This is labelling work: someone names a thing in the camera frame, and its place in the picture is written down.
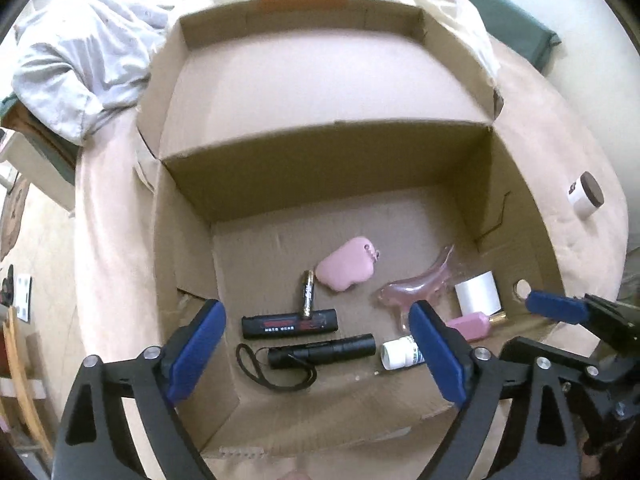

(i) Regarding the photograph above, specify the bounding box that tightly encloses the pale blue duvet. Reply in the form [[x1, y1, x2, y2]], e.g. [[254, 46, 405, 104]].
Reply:
[[10, 0, 173, 143]]

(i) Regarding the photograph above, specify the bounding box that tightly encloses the white jar with brown lid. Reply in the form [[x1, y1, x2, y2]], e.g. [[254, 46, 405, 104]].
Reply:
[[567, 171, 605, 220]]

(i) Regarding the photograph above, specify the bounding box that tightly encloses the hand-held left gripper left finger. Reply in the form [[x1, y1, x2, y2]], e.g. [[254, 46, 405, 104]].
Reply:
[[52, 299, 227, 480]]

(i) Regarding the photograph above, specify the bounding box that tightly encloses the green headboard cushion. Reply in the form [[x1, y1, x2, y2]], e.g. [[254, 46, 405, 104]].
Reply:
[[405, 0, 561, 71]]

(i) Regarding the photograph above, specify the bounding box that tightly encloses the pink case with keychain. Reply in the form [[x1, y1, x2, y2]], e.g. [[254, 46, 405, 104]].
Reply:
[[315, 237, 383, 293]]

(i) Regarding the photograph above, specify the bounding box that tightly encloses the pink translucent scraping comb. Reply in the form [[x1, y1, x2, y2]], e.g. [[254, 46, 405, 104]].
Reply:
[[375, 245, 468, 333]]

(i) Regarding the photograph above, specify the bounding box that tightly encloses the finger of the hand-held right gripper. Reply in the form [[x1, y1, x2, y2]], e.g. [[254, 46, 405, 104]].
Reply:
[[500, 336, 608, 386], [525, 290, 631, 333]]

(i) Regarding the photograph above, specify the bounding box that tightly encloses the black flashlight with lanyard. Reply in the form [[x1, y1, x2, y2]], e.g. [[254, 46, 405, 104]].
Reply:
[[235, 332, 377, 392]]

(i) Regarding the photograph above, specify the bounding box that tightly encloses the cardboard box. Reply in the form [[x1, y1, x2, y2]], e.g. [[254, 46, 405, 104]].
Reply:
[[135, 0, 573, 461]]

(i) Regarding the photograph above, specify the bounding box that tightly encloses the small gold battery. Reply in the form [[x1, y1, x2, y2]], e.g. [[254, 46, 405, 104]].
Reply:
[[300, 270, 317, 318]]

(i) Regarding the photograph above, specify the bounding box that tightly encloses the white flat package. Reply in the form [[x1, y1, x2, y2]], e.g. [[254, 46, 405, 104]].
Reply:
[[12, 274, 33, 322]]

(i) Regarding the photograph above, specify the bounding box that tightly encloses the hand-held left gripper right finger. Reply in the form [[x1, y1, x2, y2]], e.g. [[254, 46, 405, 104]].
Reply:
[[407, 300, 583, 480]]

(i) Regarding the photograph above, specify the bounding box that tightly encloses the black bar with red label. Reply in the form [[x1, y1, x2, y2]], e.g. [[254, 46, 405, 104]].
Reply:
[[241, 310, 338, 341]]

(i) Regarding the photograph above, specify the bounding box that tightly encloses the wooden chair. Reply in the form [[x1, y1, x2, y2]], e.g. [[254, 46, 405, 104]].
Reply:
[[0, 305, 56, 461]]

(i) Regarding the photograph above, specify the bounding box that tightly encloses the dark bed frame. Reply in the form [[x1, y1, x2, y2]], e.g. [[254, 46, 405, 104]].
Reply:
[[0, 95, 81, 216]]

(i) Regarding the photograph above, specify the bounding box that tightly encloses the white bottle with red label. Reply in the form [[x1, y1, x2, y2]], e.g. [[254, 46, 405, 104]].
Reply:
[[380, 337, 426, 372]]

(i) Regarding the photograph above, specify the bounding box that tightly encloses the pink perfume bottle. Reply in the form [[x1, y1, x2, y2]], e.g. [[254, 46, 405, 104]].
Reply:
[[445, 310, 511, 343]]

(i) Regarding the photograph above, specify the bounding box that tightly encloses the brown floor mat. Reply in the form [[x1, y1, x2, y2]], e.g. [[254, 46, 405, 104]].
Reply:
[[0, 175, 31, 261]]

